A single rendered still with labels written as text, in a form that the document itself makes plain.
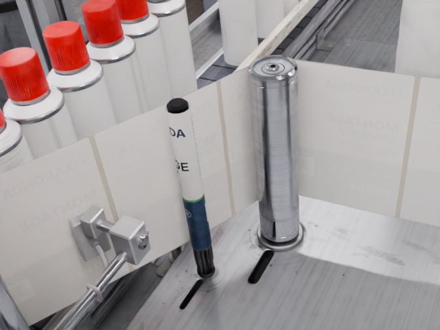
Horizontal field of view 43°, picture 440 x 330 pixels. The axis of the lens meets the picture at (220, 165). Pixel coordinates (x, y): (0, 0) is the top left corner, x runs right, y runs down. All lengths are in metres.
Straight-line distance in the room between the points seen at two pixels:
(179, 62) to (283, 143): 0.23
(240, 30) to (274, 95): 0.37
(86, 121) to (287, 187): 0.19
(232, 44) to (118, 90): 0.28
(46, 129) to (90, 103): 0.05
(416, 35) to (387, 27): 0.45
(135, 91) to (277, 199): 0.18
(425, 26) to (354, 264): 0.24
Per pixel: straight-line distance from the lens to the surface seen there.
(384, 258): 0.54
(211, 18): 0.79
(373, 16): 1.07
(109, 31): 0.54
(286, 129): 0.45
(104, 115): 0.53
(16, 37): 0.94
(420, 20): 0.58
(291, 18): 0.87
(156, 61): 0.60
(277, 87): 0.42
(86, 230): 0.41
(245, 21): 0.78
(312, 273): 0.52
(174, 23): 0.62
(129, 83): 0.55
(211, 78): 0.80
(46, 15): 0.68
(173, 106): 0.40
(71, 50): 0.50
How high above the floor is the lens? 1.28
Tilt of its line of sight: 39 degrees down
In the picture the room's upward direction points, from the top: 7 degrees counter-clockwise
